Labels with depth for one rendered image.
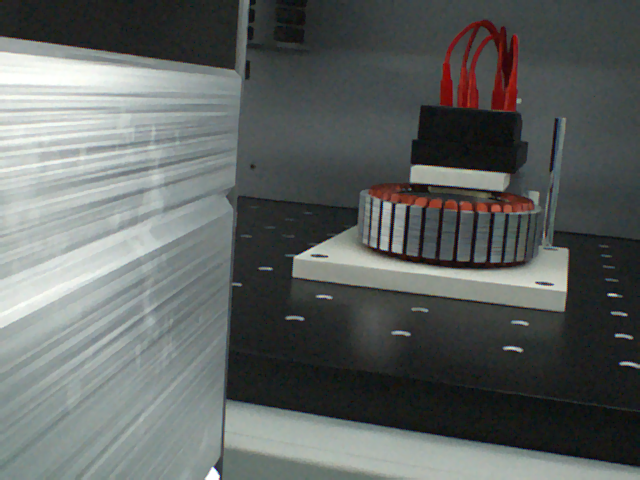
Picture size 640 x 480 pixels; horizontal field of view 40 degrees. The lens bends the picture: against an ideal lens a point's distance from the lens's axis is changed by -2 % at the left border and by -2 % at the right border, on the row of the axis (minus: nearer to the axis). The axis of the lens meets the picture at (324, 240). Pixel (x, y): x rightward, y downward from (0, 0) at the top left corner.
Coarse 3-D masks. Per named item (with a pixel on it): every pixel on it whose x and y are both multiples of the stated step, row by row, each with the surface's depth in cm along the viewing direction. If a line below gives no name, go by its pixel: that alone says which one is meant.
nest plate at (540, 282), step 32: (320, 256) 50; (352, 256) 51; (384, 256) 52; (544, 256) 56; (384, 288) 48; (416, 288) 48; (448, 288) 47; (480, 288) 47; (512, 288) 46; (544, 288) 46
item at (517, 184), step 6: (510, 174) 66; (516, 174) 67; (522, 174) 67; (510, 180) 65; (516, 180) 65; (522, 180) 65; (510, 186) 65; (516, 186) 65; (522, 186) 65; (504, 192) 65; (510, 192) 65; (516, 192) 65; (522, 192) 65
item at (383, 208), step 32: (384, 192) 52; (416, 192) 57; (448, 192) 57; (480, 192) 56; (384, 224) 51; (416, 224) 49; (448, 224) 49; (480, 224) 49; (512, 224) 50; (416, 256) 50; (448, 256) 49; (480, 256) 49; (512, 256) 50
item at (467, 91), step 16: (464, 32) 65; (496, 32) 68; (448, 48) 65; (480, 48) 65; (512, 48) 67; (448, 64) 65; (464, 64) 68; (512, 64) 68; (448, 80) 65; (464, 80) 68; (496, 80) 67; (512, 80) 64; (448, 96) 65; (464, 96) 68; (496, 96) 67; (512, 96) 64
